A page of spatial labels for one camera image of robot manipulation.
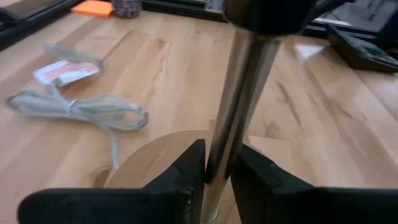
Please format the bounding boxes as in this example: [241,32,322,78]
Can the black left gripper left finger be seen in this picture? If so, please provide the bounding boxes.
[17,139,206,224]

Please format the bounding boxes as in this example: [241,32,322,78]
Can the orange sticky note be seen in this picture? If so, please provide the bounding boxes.
[70,0,114,18]

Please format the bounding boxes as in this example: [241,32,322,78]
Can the black desk calculator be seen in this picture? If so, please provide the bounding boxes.
[326,23,398,74]

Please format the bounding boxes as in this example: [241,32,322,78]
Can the dark patterned tape roll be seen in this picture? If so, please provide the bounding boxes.
[111,0,143,19]

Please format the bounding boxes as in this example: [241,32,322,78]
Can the clear plastic wrapper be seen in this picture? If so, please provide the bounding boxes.
[6,42,149,170]

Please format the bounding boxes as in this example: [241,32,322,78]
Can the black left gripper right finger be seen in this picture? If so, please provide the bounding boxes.
[230,144,398,224]

